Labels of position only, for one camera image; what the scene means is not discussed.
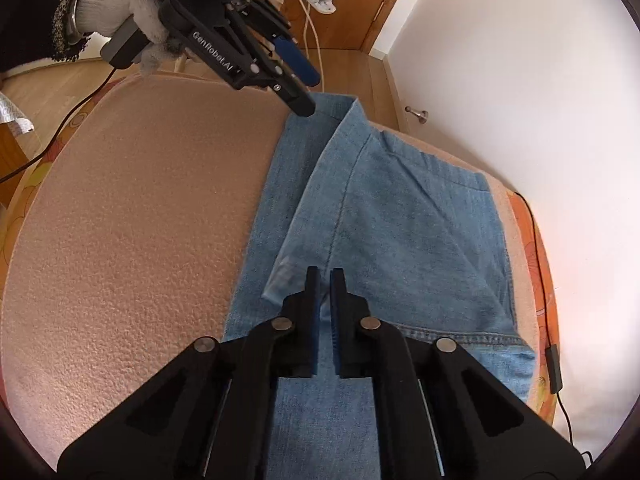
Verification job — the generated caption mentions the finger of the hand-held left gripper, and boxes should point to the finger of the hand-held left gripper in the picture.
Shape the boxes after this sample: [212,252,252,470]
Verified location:
[235,0,321,87]
[225,2,317,117]

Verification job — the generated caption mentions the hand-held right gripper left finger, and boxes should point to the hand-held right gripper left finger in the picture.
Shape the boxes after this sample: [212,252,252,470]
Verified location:
[56,266,321,480]

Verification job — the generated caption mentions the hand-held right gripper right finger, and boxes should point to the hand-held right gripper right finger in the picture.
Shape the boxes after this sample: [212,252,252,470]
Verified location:
[330,268,586,480]

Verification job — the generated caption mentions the blue denim pants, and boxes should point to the blue denim pants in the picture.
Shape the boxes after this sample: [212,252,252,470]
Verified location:
[223,91,537,480]

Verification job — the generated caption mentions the person's left forearm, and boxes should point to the person's left forearm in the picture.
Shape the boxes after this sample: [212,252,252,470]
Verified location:
[0,0,107,75]

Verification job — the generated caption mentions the person's left hand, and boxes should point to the person's left hand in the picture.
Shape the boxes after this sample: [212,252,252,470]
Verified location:
[77,0,187,78]

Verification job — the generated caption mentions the wooden door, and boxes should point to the wooden door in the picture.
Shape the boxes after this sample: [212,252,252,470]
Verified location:
[280,0,419,52]

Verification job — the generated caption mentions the white patterned cloth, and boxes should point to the white patterned cloth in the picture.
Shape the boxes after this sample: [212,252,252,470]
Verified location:
[0,92,35,137]

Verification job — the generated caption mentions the orange floral bed sheet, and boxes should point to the orange floral bed sheet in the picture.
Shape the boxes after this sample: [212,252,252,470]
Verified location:
[0,77,561,428]

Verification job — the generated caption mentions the wooden cabinet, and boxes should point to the wooden cabinet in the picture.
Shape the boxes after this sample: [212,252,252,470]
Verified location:
[0,120,37,207]

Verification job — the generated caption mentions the white cable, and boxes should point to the white cable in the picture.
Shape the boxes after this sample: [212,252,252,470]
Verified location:
[299,0,327,92]

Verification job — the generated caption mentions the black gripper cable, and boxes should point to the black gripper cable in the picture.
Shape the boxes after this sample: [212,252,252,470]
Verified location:
[0,66,120,183]

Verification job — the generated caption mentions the black cable with inline switch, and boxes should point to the black cable with inline switch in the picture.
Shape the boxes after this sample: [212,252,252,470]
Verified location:
[515,191,596,466]

